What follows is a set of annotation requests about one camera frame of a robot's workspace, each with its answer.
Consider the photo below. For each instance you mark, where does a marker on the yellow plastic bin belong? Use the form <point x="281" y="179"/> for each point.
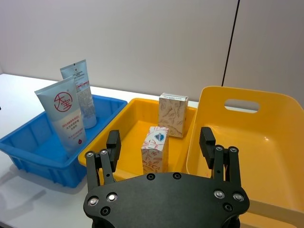
<point x="135" y="133"/>

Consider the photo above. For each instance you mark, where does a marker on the pale tube with small print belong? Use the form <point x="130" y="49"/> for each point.
<point x="83" y="95"/>

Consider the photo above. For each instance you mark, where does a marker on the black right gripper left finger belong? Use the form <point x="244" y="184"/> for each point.
<point x="114" y="152"/>

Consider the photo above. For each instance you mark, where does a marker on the brown leaf pattern carton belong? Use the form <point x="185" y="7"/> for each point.
<point x="172" y="116"/>

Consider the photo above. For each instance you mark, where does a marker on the pale tube with red circle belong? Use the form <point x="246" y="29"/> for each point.
<point x="64" y="118"/>

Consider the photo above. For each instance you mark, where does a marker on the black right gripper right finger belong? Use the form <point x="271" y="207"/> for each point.
<point x="207" y="147"/>

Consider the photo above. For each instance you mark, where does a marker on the red floral pattern carton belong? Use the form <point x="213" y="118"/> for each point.
<point x="154" y="154"/>

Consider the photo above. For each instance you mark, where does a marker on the blue plastic bin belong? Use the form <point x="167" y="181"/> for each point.
<point x="35" y="147"/>

